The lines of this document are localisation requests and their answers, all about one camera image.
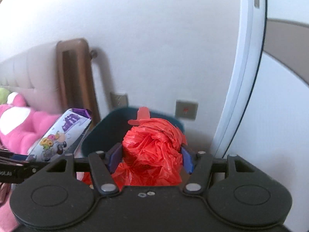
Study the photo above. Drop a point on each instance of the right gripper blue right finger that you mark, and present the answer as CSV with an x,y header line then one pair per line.
x,y
188,156

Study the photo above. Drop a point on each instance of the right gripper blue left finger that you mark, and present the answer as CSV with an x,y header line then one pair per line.
x,y
114,157

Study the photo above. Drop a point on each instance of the red plastic bag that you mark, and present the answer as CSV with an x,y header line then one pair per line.
x,y
151,152

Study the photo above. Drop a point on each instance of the white purple cartoon carton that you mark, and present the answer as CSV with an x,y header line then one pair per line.
x,y
63,136

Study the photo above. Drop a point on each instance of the teal trash bin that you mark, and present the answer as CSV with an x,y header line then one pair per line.
x,y
110,130

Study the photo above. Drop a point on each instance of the pink plush toy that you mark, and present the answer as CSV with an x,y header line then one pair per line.
x,y
22,126

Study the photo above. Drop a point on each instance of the pink patterned blanket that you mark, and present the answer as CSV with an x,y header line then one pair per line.
x,y
7,219

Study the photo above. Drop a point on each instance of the beige padded headboard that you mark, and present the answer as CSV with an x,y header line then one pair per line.
x,y
34,74

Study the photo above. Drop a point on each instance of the beige wall power socket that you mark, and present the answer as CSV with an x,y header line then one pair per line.
x,y
118,100

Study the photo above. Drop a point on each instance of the white door frame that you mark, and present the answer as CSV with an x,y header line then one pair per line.
x,y
251,35

